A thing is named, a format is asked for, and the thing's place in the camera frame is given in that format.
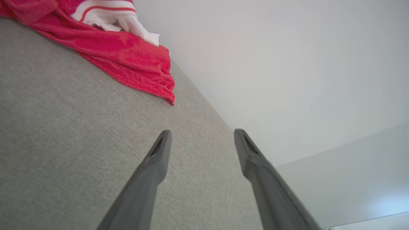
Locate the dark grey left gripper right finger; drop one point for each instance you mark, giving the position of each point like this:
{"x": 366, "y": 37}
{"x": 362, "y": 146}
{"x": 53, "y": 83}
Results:
{"x": 271, "y": 191}

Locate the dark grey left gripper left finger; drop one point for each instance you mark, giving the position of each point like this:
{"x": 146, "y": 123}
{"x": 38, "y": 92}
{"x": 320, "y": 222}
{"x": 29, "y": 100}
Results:
{"x": 144, "y": 188}

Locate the red and white basketball jersey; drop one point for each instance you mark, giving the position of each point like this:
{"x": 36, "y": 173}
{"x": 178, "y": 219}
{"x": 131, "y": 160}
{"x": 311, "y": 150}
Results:
{"x": 121, "y": 51}

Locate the grey fabric sofa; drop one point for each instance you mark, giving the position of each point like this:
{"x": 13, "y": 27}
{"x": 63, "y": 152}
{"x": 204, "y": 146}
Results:
{"x": 96, "y": 143}

